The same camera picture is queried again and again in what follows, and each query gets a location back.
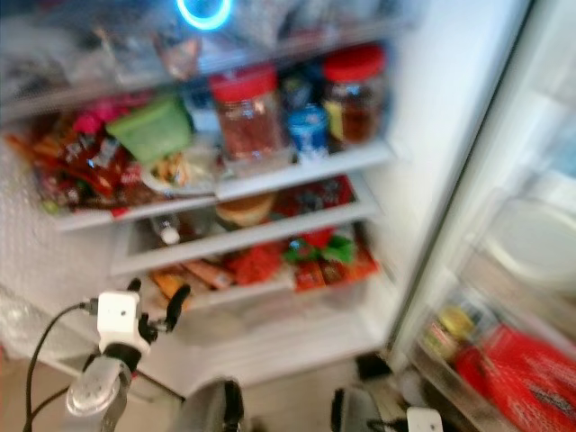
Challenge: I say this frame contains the low white fridge drawer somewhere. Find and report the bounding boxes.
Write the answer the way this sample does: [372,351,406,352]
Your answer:
[144,225,401,336]

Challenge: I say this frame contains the white fridge shelf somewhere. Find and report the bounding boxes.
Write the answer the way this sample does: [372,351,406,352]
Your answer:
[53,138,398,234]

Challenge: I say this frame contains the fridge body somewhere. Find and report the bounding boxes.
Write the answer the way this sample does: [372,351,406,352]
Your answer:
[0,0,534,399]

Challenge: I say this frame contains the orange snack packet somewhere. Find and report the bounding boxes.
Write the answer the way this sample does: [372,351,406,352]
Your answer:
[148,260,227,299]

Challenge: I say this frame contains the white capped bottle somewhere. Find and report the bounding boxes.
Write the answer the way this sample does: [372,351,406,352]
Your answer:
[154,220,182,247]

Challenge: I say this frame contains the bright red bag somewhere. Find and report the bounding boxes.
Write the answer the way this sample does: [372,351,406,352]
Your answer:
[224,242,285,287]

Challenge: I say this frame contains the grey robot left leg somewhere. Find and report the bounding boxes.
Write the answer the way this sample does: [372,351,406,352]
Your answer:
[175,377,245,432]

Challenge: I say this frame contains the white plate with food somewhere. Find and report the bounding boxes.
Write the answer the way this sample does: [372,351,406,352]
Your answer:
[140,148,222,197]

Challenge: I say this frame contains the red snack packet pile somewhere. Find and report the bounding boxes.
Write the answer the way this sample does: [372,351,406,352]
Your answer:
[6,112,146,216]

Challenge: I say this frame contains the green plastic container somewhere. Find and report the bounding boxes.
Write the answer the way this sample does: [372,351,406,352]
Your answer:
[105,92,195,166]

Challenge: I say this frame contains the green and red packet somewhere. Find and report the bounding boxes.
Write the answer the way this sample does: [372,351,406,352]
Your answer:
[283,229,380,292]

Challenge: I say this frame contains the pink packet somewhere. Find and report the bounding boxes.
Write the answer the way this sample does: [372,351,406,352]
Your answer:
[71,102,128,138]

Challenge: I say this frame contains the dark red packets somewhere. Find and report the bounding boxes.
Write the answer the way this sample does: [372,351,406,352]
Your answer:
[274,176,357,218]

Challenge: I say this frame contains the red lid jar red contents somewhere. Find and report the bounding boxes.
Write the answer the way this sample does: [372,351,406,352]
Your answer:
[208,64,285,175]

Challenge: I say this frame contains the blue drink can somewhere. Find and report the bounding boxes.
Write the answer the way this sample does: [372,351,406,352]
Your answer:
[286,103,329,164]

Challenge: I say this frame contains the clear plastic bags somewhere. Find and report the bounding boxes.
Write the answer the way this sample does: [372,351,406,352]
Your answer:
[0,0,406,100]

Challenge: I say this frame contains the red lid jar yellow label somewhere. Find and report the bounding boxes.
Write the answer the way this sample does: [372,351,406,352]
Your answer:
[320,42,389,150]

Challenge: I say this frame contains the red box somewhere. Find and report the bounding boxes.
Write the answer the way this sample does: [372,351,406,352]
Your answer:
[454,323,576,432]

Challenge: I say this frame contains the white round container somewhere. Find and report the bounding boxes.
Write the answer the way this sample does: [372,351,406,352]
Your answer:
[485,193,576,290]

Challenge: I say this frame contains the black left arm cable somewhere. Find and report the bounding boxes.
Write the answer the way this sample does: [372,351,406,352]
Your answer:
[24,301,101,432]

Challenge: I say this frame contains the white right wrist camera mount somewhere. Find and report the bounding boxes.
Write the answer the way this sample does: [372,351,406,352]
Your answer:
[404,407,445,432]

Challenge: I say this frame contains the blue ring light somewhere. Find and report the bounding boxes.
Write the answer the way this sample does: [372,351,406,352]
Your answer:
[175,0,234,33]

